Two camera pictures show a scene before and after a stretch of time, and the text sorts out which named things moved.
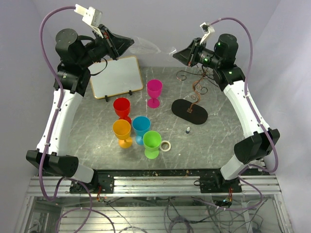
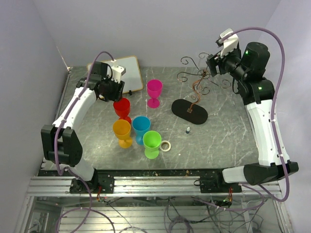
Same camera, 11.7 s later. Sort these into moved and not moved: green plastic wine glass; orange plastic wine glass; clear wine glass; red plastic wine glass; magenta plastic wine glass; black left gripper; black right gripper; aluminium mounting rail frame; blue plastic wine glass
Moved: clear wine glass; black left gripper; black right gripper
Not moved: aluminium mounting rail frame; magenta plastic wine glass; red plastic wine glass; green plastic wine glass; blue plastic wine glass; orange plastic wine glass
